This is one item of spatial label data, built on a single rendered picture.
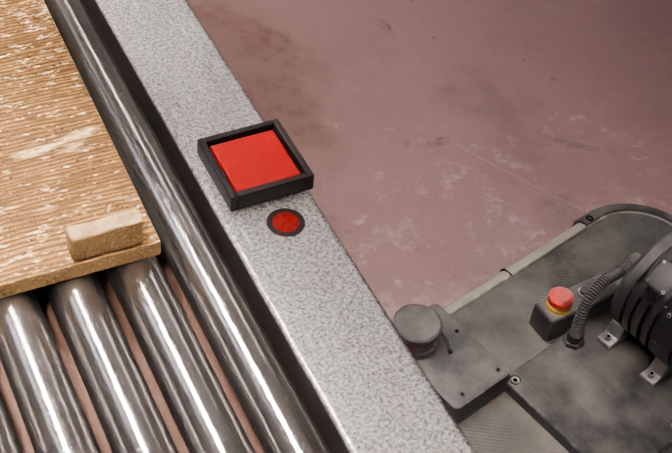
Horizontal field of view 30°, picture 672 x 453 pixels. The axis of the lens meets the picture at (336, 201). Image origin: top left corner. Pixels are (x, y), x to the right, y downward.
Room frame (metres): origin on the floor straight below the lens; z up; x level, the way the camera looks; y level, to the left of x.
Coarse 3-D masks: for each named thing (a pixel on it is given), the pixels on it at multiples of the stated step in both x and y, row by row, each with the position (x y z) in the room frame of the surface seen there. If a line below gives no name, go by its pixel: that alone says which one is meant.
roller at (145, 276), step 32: (128, 288) 0.62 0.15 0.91; (160, 288) 0.62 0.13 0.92; (128, 320) 0.60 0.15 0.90; (160, 320) 0.59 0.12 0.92; (160, 352) 0.56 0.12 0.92; (192, 352) 0.56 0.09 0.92; (160, 384) 0.54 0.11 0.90; (192, 384) 0.53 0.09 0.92; (192, 416) 0.51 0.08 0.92; (224, 416) 0.51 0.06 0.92; (192, 448) 0.49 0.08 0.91; (224, 448) 0.48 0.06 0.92
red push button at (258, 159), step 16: (224, 144) 0.78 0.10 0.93; (240, 144) 0.78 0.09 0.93; (256, 144) 0.78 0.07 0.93; (272, 144) 0.79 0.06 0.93; (224, 160) 0.76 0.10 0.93; (240, 160) 0.76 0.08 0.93; (256, 160) 0.76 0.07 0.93; (272, 160) 0.77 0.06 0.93; (288, 160) 0.77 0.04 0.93; (240, 176) 0.74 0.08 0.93; (256, 176) 0.74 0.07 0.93; (272, 176) 0.75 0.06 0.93; (288, 176) 0.75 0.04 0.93
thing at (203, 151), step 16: (240, 128) 0.80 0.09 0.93; (256, 128) 0.80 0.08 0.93; (272, 128) 0.81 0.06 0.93; (208, 144) 0.78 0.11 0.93; (288, 144) 0.78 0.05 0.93; (208, 160) 0.75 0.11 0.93; (304, 160) 0.77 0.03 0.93; (224, 176) 0.74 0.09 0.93; (304, 176) 0.75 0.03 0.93; (224, 192) 0.72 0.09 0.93; (240, 192) 0.72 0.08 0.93; (256, 192) 0.72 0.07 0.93; (272, 192) 0.73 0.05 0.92; (288, 192) 0.74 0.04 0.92; (240, 208) 0.72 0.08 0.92
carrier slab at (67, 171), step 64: (0, 0) 0.93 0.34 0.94; (0, 64) 0.84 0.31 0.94; (64, 64) 0.85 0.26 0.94; (0, 128) 0.76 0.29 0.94; (64, 128) 0.77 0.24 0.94; (0, 192) 0.68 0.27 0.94; (64, 192) 0.69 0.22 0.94; (128, 192) 0.70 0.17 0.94; (0, 256) 0.62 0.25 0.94; (64, 256) 0.63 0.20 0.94; (128, 256) 0.64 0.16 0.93
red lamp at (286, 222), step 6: (276, 216) 0.71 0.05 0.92; (282, 216) 0.71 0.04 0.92; (288, 216) 0.72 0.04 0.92; (294, 216) 0.72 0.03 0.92; (276, 222) 0.71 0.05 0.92; (282, 222) 0.71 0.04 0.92; (288, 222) 0.71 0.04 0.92; (294, 222) 0.71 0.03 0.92; (276, 228) 0.70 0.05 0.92; (282, 228) 0.70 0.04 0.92; (288, 228) 0.70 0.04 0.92; (294, 228) 0.70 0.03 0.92
